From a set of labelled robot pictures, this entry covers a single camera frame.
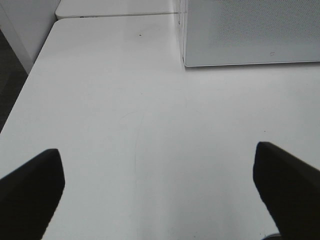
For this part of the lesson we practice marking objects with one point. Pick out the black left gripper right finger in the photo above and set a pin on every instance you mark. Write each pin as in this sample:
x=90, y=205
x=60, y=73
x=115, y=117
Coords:
x=290, y=190

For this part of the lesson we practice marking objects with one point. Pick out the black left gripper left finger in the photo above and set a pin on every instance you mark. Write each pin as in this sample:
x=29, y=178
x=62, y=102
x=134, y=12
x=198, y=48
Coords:
x=29, y=196

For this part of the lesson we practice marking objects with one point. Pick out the white microwave door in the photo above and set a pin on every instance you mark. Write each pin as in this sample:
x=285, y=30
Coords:
x=245, y=32

